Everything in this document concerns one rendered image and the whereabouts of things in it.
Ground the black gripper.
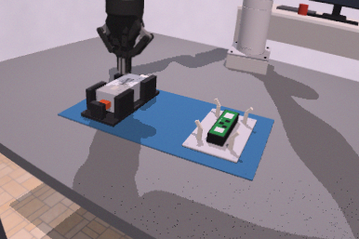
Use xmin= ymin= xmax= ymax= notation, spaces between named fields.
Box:
xmin=97 ymin=0 xmax=154 ymax=75

